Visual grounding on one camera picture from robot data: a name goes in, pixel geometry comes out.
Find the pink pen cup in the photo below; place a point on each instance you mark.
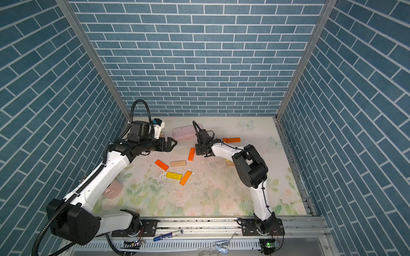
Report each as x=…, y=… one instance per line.
x=113, y=190

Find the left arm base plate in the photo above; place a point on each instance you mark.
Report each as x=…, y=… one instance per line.
x=145, y=228

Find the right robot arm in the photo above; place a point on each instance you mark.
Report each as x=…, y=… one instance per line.
x=252, y=171

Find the orange block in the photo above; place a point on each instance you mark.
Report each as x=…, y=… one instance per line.
x=231, y=140
x=162, y=165
x=185, y=177
x=191, y=154

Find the yellow block lower left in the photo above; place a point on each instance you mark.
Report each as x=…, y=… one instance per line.
x=173, y=175

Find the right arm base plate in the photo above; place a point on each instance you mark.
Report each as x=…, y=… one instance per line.
x=253, y=227

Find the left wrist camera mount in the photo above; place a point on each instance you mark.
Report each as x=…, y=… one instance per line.
x=158, y=125

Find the blue screwdriver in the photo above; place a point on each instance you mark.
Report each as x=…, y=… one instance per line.
x=168, y=235

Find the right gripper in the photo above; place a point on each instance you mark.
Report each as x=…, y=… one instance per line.
x=198, y=146

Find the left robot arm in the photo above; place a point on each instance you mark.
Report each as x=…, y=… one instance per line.
x=71, y=217

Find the pink pencil case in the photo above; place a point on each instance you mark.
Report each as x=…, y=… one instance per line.
x=186, y=132

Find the aluminium rail frame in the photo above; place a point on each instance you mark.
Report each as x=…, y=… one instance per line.
x=304, y=235

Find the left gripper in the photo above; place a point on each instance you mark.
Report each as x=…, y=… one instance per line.
x=168, y=147

